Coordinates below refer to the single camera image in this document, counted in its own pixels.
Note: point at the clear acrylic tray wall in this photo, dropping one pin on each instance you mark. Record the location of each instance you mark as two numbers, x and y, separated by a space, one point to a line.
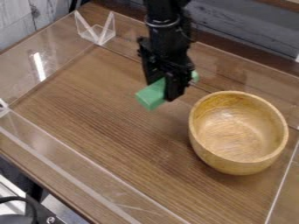
116 161

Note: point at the brown wooden bowl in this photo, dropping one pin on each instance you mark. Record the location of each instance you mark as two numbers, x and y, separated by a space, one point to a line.
238 132

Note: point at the green rectangular block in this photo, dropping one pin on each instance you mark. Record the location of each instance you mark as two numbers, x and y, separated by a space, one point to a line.
151 97

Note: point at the black metal bracket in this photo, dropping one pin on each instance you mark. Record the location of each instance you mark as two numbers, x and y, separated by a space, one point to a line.
46 216

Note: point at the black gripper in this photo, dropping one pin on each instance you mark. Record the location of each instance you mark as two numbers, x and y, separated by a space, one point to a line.
163 52

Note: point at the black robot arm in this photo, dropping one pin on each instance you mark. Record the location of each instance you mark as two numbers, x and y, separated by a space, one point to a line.
167 13

